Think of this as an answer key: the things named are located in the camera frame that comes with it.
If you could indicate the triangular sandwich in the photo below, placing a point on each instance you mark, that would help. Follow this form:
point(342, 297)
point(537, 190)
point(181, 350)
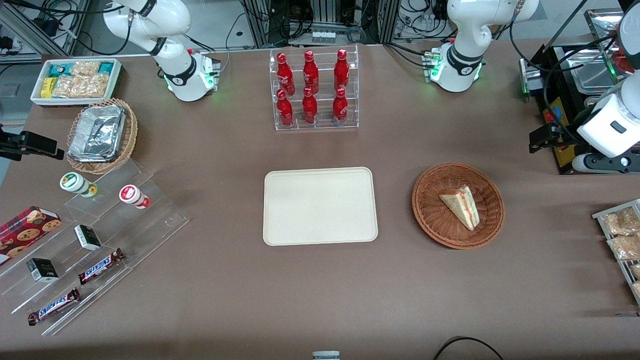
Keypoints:
point(462, 206)

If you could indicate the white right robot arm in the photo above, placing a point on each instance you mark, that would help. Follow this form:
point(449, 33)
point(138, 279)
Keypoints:
point(185, 80)

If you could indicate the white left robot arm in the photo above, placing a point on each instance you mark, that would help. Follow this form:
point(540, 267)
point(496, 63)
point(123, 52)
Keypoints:
point(462, 65)

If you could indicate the brown wicker basket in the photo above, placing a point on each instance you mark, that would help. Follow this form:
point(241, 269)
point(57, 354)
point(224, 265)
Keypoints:
point(435, 220)

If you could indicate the beige plastic tray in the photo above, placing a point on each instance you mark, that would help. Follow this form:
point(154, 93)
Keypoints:
point(320, 206)

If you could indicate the light wicker basket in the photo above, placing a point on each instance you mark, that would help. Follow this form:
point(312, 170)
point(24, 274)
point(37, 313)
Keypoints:
point(130, 135)

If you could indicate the steel warmer pan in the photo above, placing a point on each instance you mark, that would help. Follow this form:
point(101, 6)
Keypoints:
point(592, 77)

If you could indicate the black food warmer machine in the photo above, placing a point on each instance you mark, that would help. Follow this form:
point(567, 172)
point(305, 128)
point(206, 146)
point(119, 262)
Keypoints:
point(552, 80)

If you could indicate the grey metal box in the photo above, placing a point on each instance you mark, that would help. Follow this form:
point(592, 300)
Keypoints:
point(531, 77)

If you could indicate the red sausage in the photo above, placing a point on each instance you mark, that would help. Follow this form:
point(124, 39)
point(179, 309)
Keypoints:
point(620, 62)

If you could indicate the clear snack bag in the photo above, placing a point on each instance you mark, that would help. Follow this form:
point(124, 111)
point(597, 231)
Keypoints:
point(625, 247)
point(620, 222)

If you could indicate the red cola bottle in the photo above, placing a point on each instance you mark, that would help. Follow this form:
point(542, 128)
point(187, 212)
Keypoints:
point(286, 75)
point(311, 74)
point(340, 107)
point(310, 107)
point(285, 110)
point(341, 71)

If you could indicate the clear acrylic bottle rack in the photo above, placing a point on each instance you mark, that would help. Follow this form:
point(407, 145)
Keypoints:
point(322, 107)

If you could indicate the grey device edge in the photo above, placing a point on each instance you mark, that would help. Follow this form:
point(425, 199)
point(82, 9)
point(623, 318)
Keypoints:
point(326, 355)

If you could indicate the clear acrylic stepped display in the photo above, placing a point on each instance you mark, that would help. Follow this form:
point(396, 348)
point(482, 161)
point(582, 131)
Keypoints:
point(150, 225)

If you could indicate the red cap yogurt bottle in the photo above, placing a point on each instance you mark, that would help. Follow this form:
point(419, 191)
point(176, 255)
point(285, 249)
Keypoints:
point(131, 194)

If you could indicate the aluminium foil container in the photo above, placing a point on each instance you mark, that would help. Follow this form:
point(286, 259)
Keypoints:
point(97, 132)

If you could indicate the snickers chocolate bar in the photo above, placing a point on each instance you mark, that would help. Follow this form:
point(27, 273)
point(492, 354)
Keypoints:
point(54, 306)
point(100, 266)

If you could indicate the large clear cracker bag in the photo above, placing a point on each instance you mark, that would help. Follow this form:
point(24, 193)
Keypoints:
point(82, 86)

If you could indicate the small black box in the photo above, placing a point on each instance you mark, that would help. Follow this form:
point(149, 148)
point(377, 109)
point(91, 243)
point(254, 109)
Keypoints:
point(42, 270)
point(87, 237)

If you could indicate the green cap yogurt bottle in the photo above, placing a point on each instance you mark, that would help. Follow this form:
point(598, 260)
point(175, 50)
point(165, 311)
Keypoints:
point(72, 182)

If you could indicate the teal snack packet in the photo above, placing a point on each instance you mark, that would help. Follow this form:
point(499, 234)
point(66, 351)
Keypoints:
point(59, 70)

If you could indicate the yellow snack packet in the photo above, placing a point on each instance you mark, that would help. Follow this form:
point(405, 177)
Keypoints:
point(47, 87)

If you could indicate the white snack bin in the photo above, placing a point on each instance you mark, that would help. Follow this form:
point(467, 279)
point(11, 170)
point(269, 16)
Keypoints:
point(37, 97)

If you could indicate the red cookie box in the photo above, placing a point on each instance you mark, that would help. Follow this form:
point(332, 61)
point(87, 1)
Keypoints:
point(22, 232)

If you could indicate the aluminium frame rack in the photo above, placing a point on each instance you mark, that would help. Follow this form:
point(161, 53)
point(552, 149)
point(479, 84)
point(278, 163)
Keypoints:
point(320, 20)

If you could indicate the black camera device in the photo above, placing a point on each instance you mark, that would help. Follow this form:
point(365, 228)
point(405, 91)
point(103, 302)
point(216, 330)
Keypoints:
point(32, 144)

